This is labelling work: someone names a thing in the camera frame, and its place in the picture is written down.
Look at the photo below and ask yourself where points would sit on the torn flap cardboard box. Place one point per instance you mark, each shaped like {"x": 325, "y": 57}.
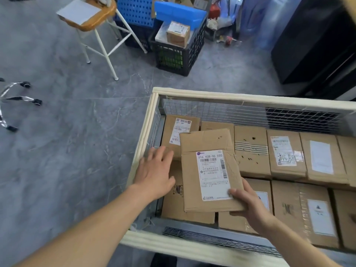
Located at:
{"x": 192, "y": 186}

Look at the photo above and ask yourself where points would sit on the white metal stool frame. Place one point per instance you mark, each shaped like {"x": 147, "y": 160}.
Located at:
{"x": 97, "y": 20}

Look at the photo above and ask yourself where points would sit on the person's left hand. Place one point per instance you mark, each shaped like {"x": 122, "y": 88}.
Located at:
{"x": 154, "y": 175}

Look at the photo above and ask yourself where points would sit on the worn parcel barcode label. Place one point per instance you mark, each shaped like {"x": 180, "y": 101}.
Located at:
{"x": 168, "y": 136}

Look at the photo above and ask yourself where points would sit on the person's left forearm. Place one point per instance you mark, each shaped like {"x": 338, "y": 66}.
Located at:
{"x": 83, "y": 233}

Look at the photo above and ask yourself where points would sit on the large labelled cardboard box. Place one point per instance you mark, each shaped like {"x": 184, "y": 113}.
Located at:
{"x": 289, "y": 214}
{"x": 172, "y": 208}
{"x": 347, "y": 219}
{"x": 228, "y": 222}

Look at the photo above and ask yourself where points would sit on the blue water jug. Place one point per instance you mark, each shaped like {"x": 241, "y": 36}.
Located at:
{"x": 254, "y": 16}
{"x": 278, "y": 22}

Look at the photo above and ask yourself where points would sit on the parcel with handwritten label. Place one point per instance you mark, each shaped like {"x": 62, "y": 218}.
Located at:
{"x": 272, "y": 169}

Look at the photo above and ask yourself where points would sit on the heap of mixed rubbish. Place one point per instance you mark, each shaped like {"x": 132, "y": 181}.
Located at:
{"x": 222, "y": 24}

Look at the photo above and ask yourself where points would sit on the parcel with blue-top label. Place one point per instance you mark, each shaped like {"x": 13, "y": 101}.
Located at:
{"x": 217, "y": 126}

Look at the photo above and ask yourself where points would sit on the parcel with long label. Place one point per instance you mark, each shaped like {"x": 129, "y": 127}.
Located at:
{"x": 306, "y": 164}

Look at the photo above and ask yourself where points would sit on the white paper sheet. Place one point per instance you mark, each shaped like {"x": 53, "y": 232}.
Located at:
{"x": 79, "y": 11}

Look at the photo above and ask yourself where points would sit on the person's right hand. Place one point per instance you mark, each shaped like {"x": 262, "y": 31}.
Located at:
{"x": 256, "y": 211}

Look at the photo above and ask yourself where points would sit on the chrome swivel chair base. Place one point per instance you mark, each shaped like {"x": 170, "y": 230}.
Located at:
{"x": 16, "y": 98}

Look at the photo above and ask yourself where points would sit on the upright brown carton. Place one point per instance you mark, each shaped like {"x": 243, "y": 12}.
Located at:
{"x": 200, "y": 2}

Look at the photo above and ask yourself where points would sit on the black plastic crate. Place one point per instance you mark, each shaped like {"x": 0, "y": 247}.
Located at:
{"x": 139, "y": 38}
{"x": 192, "y": 52}

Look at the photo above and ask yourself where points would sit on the green striped holed cardboard box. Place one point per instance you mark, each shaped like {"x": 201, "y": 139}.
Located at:
{"x": 251, "y": 164}

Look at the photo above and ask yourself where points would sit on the barcode printed medium cardboard box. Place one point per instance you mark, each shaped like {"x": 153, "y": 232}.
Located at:
{"x": 349, "y": 158}

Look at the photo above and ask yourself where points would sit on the small brown carton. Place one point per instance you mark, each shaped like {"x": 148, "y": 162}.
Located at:
{"x": 178, "y": 34}

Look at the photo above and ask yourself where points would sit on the blue perforated plastic crate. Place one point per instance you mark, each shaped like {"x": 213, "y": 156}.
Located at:
{"x": 133, "y": 11}

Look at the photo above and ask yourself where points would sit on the blue plastic box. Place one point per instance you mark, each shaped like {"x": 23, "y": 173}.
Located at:
{"x": 180, "y": 13}

